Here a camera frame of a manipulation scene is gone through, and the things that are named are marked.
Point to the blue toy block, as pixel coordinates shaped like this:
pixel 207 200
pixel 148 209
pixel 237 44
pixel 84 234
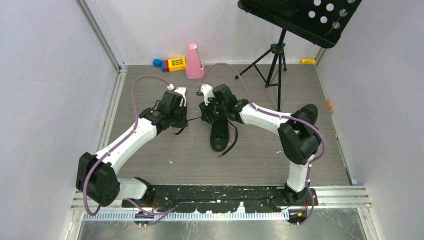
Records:
pixel 157 63

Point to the black music stand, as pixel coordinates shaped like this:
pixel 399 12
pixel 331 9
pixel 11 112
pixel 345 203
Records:
pixel 320 22

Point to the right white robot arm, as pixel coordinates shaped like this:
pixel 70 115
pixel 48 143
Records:
pixel 296 131

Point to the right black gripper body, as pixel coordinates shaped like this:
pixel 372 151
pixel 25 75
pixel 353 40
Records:
pixel 218 109

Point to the pink metronome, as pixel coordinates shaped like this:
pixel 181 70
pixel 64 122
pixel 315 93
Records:
pixel 194 65

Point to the black canvas shoe with laces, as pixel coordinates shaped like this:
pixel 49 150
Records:
pixel 219 137

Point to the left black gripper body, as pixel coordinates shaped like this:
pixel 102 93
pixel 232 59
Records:
pixel 179 117

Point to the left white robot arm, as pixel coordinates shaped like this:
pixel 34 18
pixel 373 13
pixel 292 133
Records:
pixel 97 173

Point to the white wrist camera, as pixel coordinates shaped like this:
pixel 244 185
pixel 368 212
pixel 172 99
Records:
pixel 206 91
pixel 180 90

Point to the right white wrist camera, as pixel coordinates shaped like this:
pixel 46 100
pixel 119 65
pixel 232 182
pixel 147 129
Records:
pixel 206 91

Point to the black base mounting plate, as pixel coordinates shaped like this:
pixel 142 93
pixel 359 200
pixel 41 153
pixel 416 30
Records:
pixel 220 199

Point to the yellow toy block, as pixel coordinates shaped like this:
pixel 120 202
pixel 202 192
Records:
pixel 174 64

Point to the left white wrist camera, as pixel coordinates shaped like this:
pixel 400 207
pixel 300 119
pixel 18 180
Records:
pixel 180 90

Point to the yellow corner piece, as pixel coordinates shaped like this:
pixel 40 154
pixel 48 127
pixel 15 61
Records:
pixel 308 61

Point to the small orange block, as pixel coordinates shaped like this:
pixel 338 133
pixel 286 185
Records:
pixel 329 106

